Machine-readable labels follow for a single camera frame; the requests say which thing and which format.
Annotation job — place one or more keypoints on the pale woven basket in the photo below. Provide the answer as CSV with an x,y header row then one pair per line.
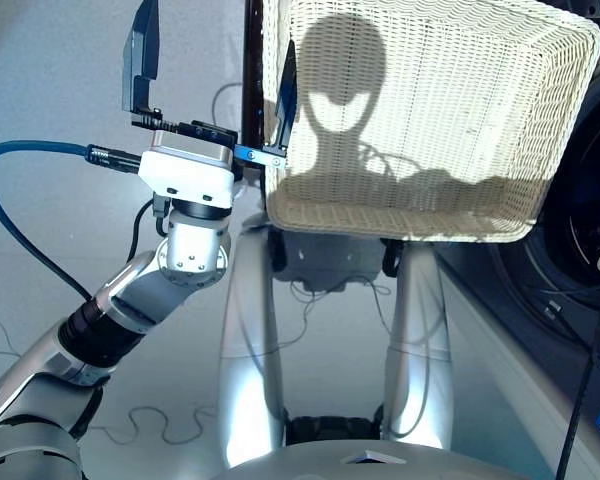
x,y
455,100

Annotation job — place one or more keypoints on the grey washing machine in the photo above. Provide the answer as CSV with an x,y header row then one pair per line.
x,y
555,280

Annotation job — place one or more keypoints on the silver robot leg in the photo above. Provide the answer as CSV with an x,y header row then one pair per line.
x,y
250,375
420,370

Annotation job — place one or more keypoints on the silver robot torso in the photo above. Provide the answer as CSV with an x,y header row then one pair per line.
x,y
305,465

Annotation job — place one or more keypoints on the dark brown wooden stand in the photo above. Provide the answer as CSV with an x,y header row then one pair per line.
x,y
252,75

